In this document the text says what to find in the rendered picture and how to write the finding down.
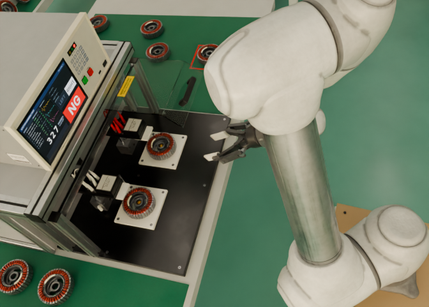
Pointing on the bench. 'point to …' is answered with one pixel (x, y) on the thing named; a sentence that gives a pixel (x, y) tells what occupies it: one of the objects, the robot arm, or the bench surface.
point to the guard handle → (188, 91)
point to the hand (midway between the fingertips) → (214, 146)
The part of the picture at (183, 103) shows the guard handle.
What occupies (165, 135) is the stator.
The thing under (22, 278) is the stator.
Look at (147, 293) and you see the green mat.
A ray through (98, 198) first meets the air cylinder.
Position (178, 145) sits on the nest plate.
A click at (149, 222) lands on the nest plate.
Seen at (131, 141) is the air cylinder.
